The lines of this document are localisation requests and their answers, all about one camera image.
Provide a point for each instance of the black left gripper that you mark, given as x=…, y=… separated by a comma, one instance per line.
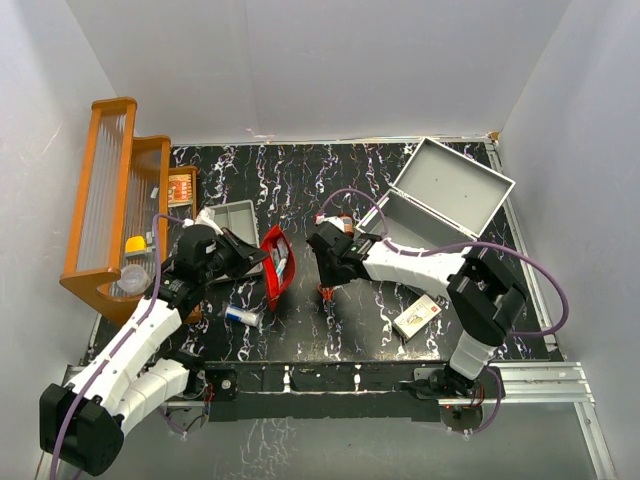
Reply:
x=245, y=254

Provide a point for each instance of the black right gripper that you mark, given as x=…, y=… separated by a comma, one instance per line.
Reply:
x=327, y=279

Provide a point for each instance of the red first aid pouch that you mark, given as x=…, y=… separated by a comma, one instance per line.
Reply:
x=273, y=289

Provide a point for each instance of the bandage packets stack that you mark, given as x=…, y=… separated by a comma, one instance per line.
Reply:
x=280, y=255

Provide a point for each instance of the brown orange cap bottle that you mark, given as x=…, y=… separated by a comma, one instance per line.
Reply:
x=347, y=224

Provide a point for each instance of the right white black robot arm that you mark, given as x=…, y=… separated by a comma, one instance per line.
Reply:
x=486, y=297

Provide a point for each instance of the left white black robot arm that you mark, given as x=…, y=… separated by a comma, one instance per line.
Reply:
x=85, y=422

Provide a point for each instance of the white cardboard medicine box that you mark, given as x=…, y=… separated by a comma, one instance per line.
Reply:
x=415, y=317

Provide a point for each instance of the grey plastic medicine case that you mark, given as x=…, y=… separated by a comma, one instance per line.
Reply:
x=440, y=197

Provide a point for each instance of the grey divided plastic tray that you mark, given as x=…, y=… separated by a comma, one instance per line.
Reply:
x=239, y=217

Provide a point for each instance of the white blue bandage roll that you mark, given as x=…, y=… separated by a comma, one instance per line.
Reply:
x=243, y=316

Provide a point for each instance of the red patterned box on shelf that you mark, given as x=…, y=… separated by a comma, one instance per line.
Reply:
x=180, y=190

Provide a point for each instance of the yellow cap bottle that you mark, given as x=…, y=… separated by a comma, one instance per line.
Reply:
x=135, y=245

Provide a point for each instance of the clear plastic cup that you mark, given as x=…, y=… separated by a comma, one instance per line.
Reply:
x=133, y=280

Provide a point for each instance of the orange wooden tiered shelf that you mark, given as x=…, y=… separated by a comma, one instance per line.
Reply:
x=123, y=184

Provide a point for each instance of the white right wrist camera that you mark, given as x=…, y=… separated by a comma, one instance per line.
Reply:
x=334, y=220

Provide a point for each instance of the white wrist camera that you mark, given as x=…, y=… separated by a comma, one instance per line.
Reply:
x=334, y=220
x=206, y=217

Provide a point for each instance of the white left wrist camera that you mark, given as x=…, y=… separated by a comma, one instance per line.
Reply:
x=206, y=217

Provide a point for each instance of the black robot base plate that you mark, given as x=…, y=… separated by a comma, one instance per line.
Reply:
x=417, y=390

